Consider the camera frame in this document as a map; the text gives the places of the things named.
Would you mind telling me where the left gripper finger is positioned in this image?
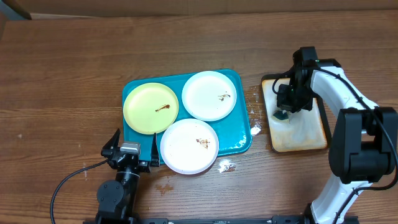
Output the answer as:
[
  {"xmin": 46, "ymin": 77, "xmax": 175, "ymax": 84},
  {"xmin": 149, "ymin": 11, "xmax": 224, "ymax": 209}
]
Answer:
[
  {"xmin": 150, "ymin": 133, "xmax": 160, "ymax": 167},
  {"xmin": 101, "ymin": 129, "xmax": 121, "ymax": 157}
]

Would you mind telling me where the green yellow sponge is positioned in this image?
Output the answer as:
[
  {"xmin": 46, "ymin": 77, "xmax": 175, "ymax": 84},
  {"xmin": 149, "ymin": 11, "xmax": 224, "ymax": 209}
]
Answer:
[{"xmin": 272, "ymin": 110, "xmax": 290, "ymax": 123}]

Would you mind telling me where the yellow plate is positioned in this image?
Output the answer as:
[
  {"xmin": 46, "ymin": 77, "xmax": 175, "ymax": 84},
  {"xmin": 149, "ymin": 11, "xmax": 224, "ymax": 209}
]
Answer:
[{"xmin": 123, "ymin": 83, "xmax": 179, "ymax": 134}]

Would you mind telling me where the white plate with brown stain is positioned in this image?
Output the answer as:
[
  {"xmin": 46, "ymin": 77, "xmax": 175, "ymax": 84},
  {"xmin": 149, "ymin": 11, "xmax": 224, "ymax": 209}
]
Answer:
[{"xmin": 182, "ymin": 71, "xmax": 237, "ymax": 121}]

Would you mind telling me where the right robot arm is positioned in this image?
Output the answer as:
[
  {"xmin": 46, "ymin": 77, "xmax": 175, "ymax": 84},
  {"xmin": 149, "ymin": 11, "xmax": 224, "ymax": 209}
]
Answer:
[{"xmin": 272, "ymin": 47, "xmax": 397, "ymax": 224}]

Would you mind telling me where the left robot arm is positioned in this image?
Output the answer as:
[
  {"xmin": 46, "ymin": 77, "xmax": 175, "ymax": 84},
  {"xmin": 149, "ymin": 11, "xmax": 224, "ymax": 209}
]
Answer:
[{"xmin": 95, "ymin": 130, "xmax": 160, "ymax": 223}]

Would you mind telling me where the black tray with soapy water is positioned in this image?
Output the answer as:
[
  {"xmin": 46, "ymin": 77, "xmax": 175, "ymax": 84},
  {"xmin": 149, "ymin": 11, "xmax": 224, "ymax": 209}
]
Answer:
[{"xmin": 261, "ymin": 74, "xmax": 331, "ymax": 152}]

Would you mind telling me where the pale pink plate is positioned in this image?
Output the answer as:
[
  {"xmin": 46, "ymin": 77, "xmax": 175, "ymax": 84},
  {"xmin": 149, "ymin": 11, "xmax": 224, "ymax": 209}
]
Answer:
[{"xmin": 160, "ymin": 118, "xmax": 219, "ymax": 175}]

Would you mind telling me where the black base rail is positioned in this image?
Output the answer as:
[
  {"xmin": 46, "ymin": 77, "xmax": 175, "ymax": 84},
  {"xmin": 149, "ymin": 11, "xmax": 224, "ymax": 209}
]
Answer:
[{"xmin": 83, "ymin": 215, "xmax": 314, "ymax": 224}]

